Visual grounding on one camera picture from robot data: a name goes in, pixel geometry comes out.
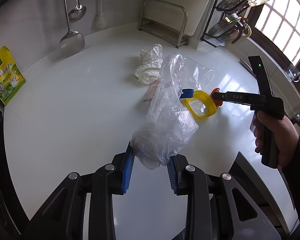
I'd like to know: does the right hand on handle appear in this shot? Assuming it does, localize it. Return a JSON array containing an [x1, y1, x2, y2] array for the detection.
[[253, 111, 299, 167]]

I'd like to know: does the white cutting board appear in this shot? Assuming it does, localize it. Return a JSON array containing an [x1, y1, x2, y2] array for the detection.
[[142, 0, 220, 36]]

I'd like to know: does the black dish drying rack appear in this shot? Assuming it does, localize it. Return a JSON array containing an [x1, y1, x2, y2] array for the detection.
[[200, 0, 268, 48]]

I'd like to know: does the steel spatula hanging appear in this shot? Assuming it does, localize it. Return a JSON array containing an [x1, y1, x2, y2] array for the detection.
[[58, 0, 85, 56]]

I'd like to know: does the clear wall hook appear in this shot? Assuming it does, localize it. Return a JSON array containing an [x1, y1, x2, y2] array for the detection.
[[285, 63, 300, 83]]

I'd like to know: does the white bottle brush blue top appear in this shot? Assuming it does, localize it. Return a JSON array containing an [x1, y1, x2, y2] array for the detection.
[[95, 0, 107, 29]]

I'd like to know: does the yellow green seasoning pouch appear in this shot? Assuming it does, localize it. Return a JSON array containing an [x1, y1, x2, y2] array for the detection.
[[0, 46, 26, 106]]

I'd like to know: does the clear plastic cup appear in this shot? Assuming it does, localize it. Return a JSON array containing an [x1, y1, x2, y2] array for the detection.
[[180, 57, 215, 90]]

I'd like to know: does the steel cutting board rack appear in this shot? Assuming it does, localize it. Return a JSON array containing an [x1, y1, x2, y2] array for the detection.
[[139, 0, 190, 48]]

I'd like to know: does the white grid paper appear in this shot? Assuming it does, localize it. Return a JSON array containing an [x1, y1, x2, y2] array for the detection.
[[134, 44, 163, 85]]

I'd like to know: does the yellow square plastic ring lid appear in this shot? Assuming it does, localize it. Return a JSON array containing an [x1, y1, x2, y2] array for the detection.
[[184, 90, 217, 119]]

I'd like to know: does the clear plastic bag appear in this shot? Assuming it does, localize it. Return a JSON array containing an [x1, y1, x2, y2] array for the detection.
[[130, 53, 198, 170]]

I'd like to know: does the steel ladle hanging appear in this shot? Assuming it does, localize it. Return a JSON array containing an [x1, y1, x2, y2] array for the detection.
[[68, 0, 87, 23]]

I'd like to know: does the window with grille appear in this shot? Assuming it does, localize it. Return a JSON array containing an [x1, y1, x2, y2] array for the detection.
[[248, 0, 300, 70]]

